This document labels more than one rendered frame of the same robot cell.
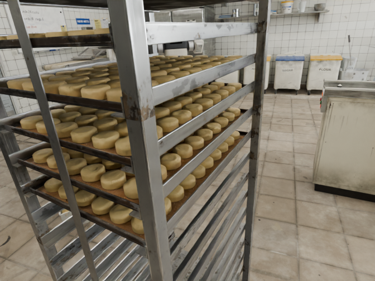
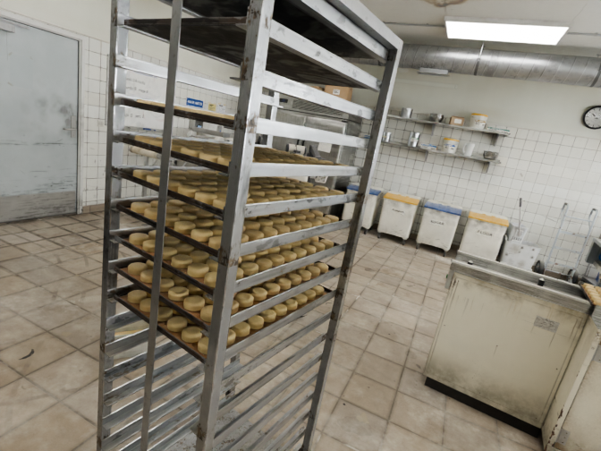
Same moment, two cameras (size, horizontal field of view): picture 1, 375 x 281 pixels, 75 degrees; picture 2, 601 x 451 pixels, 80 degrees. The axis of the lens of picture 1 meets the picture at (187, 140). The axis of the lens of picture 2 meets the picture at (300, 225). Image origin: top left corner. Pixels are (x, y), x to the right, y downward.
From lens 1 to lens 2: 42 cm
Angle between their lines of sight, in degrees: 9
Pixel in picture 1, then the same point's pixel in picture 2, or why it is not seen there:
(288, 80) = (436, 234)
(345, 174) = (461, 372)
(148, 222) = (213, 339)
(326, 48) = (492, 207)
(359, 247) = not seen: outside the picture
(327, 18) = (498, 171)
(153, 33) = (250, 210)
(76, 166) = (165, 285)
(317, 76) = (474, 239)
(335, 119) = (458, 300)
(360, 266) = not seen: outside the picture
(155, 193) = (224, 319)
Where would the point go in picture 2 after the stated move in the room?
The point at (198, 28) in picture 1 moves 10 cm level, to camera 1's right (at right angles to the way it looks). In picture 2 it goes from (289, 204) to (328, 211)
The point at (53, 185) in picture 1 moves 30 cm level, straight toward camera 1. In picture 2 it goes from (136, 296) to (153, 361)
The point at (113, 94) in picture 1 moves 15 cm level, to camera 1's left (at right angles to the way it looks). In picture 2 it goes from (214, 242) to (147, 230)
